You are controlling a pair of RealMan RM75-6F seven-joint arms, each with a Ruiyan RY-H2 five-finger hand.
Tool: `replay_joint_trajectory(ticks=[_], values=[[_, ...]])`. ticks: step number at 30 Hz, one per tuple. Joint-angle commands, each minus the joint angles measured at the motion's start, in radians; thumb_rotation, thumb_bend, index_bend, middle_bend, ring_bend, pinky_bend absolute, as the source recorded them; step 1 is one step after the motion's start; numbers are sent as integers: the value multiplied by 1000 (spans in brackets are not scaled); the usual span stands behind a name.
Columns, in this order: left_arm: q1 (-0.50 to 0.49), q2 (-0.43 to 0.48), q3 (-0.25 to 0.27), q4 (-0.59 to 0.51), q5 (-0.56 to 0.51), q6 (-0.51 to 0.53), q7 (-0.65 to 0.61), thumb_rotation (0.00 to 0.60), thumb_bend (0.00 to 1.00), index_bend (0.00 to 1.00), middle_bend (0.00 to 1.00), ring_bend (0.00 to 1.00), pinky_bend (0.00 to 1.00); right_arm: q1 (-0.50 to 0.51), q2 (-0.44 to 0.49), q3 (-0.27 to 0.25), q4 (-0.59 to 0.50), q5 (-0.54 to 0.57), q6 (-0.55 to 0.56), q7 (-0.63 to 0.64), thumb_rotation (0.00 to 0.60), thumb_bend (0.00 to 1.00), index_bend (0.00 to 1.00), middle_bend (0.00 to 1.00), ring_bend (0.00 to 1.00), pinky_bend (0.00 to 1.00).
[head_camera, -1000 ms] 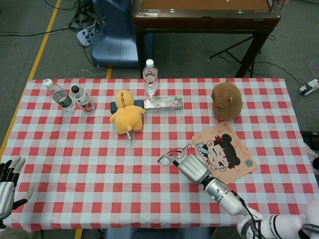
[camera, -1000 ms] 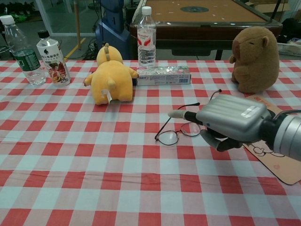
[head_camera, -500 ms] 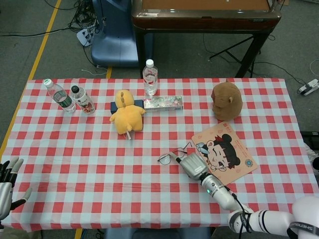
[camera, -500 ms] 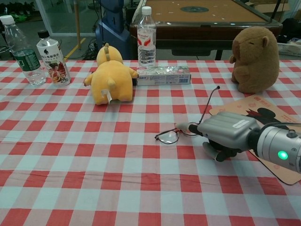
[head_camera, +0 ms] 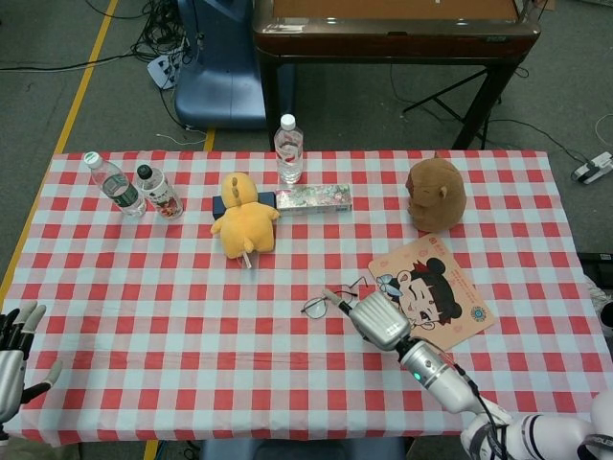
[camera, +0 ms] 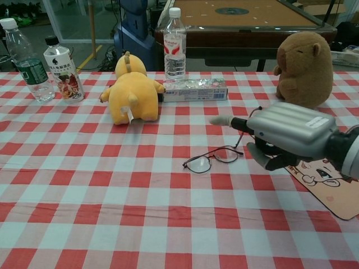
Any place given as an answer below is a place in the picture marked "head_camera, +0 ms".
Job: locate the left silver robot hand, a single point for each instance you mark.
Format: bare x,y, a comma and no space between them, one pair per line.
10,369

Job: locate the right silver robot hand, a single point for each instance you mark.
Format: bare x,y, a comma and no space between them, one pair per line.
378,320

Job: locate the wire-frame eyeglasses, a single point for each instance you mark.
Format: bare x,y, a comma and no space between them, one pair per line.
330,299

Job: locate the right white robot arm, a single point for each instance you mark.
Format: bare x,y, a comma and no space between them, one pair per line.
479,397

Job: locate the cartoon girl mouse pad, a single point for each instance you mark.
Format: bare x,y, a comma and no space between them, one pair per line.
445,287

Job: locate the red white checkered tablecloth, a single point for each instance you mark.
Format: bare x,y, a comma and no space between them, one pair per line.
268,335

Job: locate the floral rectangular box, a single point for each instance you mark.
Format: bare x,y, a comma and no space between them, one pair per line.
316,197

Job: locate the brown plush capybara toy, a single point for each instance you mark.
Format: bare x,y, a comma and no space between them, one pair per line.
437,194

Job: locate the dark blue chair seat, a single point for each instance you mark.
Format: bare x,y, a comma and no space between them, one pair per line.
301,448

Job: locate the yellow plush duck toy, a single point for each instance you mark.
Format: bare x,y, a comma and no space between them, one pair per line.
244,220

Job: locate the red label water bottle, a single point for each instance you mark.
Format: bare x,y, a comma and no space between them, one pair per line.
288,153

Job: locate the dark blue box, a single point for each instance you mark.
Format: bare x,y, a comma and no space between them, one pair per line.
221,203

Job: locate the green label water bottle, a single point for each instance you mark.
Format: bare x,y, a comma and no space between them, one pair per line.
117,187

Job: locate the black cap drink bottle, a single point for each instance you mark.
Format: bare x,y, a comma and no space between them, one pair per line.
160,194

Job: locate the white power strip with plugs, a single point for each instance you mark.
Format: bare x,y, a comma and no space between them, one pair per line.
593,167

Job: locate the dark wooden table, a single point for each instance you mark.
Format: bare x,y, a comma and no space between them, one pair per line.
397,43

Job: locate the blue plastic chair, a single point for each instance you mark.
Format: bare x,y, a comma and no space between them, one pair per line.
218,72

